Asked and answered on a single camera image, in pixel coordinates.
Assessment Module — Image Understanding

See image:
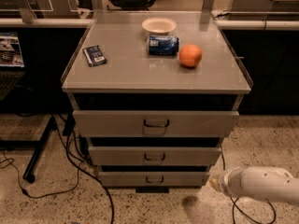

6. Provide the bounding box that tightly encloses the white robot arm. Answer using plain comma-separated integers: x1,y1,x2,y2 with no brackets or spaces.
209,166,299,206

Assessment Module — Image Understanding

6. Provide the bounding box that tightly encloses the orange fruit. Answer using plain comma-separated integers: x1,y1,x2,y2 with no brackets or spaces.
178,44,203,68

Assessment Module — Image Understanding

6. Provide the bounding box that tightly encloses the grey top drawer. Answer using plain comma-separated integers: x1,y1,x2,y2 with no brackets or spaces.
73,110,239,137

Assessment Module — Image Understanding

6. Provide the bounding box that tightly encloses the grey bottom drawer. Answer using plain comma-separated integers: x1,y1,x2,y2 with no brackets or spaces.
98,172,209,188

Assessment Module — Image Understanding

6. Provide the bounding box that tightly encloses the black floor cable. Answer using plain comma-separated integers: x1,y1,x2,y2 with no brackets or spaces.
220,151,278,224
0,113,116,224

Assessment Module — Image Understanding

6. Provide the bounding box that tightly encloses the white rail right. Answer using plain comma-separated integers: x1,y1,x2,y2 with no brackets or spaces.
216,20,299,31

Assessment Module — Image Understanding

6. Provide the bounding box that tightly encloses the black laptop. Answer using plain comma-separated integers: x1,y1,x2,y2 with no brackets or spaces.
0,32,26,100

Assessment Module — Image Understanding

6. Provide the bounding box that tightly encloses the black floor cable left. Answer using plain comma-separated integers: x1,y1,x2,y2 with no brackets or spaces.
0,113,116,224

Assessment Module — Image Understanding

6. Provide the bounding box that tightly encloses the blue soda can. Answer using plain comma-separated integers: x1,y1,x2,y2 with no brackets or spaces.
147,35,179,56

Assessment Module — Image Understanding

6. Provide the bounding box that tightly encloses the grey drawer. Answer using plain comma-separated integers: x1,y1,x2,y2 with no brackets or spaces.
89,147,221,166
98,172,209,188
73,110,239,137

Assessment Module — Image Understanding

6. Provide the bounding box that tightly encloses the white rail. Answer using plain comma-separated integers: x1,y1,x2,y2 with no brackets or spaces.
216,20,299,31
0,18,93,28

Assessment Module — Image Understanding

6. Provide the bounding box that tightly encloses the white rail left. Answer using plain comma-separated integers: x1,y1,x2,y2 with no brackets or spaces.
0,18,93,28

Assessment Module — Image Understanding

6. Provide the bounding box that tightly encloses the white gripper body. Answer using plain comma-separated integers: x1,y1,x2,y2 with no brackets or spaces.
217,167,245,198

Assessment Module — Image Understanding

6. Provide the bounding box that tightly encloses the grey drawer cabinet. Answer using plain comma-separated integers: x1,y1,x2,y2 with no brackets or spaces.
61,10,254,194

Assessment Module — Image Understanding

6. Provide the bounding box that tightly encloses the black floor cable right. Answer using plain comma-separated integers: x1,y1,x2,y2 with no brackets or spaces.
220,151,278,224

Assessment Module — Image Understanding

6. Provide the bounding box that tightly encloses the grey middle drawer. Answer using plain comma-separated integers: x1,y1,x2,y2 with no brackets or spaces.
89,147,221,166

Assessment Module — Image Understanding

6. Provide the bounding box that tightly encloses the black table leg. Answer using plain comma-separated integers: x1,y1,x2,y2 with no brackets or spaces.
22,117,57,183

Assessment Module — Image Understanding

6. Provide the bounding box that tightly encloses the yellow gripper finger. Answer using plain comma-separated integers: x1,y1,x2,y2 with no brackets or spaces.
208,178,219,191

